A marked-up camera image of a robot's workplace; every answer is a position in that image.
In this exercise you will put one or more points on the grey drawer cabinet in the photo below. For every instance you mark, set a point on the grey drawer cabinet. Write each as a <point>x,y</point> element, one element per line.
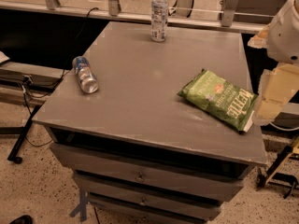
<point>135,146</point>

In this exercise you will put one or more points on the blue tape cross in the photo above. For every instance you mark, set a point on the blue tape cross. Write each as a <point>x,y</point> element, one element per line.
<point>81,208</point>

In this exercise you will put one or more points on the clear plastic water bottle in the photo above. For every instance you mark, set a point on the clear plastic water bottle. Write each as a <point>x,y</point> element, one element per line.
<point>159,20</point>

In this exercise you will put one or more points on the black shoe tip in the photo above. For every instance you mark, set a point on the black shoe tip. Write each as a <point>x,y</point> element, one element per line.
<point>25,219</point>

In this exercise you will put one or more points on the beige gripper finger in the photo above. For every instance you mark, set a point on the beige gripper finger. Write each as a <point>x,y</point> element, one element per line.
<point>276,88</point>

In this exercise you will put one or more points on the metal window rail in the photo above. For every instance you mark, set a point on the metal window rail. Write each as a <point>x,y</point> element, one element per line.
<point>243,16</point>

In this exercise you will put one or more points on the green chips bag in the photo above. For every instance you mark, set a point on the green chips bag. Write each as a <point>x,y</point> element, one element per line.
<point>221,99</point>

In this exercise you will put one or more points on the black stand leg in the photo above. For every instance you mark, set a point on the black stand leg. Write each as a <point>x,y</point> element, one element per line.
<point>13,155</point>

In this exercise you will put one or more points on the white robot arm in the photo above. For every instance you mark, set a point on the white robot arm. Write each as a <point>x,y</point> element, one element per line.
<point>280,38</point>

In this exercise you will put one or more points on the black wheeled stand base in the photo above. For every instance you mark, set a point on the black wheeled stand base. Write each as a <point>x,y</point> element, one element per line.
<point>287,181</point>

